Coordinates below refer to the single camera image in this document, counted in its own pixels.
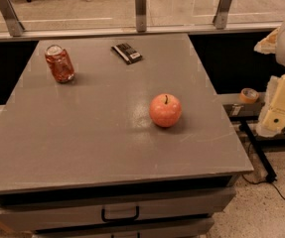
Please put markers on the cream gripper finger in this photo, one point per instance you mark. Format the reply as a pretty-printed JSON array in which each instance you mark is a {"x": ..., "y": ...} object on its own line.
[
  {"x": 271, "y": 119},
  {"x": 268, "y": 44}
]

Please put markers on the red coke can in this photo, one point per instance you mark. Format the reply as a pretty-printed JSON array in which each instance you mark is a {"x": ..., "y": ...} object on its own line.
[{"x": 59, "y": 62}]

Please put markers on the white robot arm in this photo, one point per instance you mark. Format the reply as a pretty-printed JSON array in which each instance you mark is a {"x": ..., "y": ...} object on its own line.
[{"x": 280, "y": 46}]

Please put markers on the roll of tan tape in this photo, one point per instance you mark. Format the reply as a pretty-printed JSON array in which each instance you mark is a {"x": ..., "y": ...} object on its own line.
[{"x": 248, "y": 95}]

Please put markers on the black metal stand leg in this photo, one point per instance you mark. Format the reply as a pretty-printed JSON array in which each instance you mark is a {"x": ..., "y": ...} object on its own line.
[{"x": 271, "y": 175}]

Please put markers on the red apple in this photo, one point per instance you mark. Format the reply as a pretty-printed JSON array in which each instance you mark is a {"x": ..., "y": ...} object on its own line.
[{"x": 165, "y": 110}]

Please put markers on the black snack bar packet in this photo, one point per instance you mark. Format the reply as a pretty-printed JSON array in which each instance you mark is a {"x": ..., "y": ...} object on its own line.
[{"x": 127, "y": 53}]

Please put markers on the grey lower drawer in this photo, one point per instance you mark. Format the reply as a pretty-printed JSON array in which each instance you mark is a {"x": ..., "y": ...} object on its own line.
[{"x": 183, "y": 228}]

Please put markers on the grey drawer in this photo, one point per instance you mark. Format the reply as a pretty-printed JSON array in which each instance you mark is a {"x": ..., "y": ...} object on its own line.
[
  {"x": 106, "y": 210},
  {"x": 183, "y": 228}
]

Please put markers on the grey upper drawer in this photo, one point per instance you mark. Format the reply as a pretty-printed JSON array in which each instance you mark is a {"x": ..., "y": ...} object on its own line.
[{"x": 106, "y": 210}]

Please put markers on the right metal railing bracket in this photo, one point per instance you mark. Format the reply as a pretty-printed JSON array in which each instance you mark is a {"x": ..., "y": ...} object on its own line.
[{"x": 221, "y": 14}]

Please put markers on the metal railing bracket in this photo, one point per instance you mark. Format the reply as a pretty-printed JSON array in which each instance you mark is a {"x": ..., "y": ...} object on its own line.
[
  {"x": 221, "y": 14},
  {"x": 140, "y": 13},
  {"x": 15, "y": 28}
]

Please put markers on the middle metal railing bracket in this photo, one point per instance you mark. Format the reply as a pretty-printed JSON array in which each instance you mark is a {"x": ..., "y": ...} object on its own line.
[{"x": 140, "y": 13}]

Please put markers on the left metal railing bracket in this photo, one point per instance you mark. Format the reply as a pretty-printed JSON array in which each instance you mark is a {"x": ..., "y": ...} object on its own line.
[{"x": 15, "y": 28}]

